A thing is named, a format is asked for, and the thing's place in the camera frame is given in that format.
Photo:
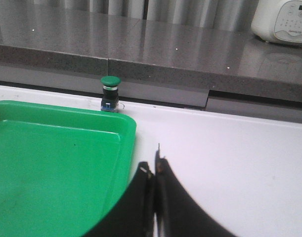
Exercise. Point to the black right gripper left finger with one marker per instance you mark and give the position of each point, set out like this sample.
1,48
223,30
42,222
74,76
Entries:
133,214

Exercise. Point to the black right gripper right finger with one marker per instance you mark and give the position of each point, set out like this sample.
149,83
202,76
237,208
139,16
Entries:
177,213

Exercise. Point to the grey stone counter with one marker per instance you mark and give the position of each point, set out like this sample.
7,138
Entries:
92,43

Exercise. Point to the green plastic tray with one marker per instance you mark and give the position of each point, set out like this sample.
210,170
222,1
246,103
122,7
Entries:
61,169

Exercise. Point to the green mushroom push button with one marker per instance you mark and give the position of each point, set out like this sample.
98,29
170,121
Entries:
110,99

